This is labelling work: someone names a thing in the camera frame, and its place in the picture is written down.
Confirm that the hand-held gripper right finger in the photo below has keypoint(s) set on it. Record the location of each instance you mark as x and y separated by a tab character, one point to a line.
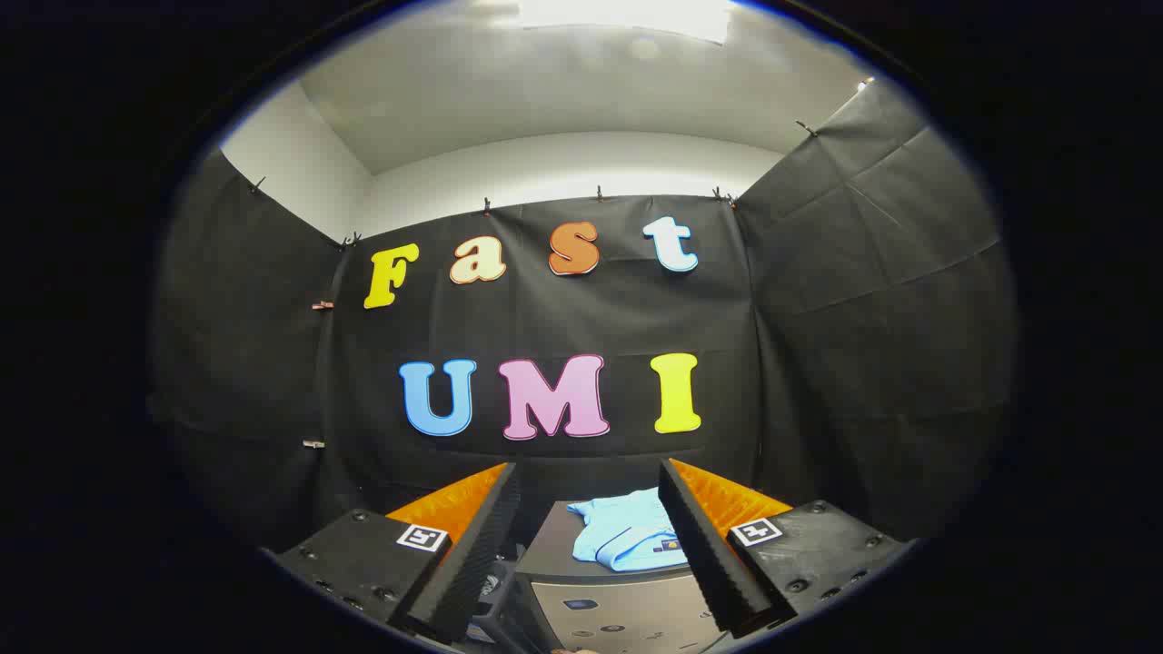
709	563

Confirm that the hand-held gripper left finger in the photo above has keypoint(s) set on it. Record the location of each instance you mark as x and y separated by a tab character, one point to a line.
472	563

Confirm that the light blue shirt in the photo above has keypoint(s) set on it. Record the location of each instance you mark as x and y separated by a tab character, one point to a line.
627	536

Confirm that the grey cabinet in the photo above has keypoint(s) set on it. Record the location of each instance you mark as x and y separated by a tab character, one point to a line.
618	609

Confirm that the black backdrop cloth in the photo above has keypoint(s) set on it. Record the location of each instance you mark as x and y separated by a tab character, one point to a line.
545	318

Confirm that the row of black clips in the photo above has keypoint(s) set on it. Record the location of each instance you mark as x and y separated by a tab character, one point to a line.
486	207

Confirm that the ceiling light panel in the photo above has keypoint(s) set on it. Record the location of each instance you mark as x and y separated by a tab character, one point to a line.
627	16

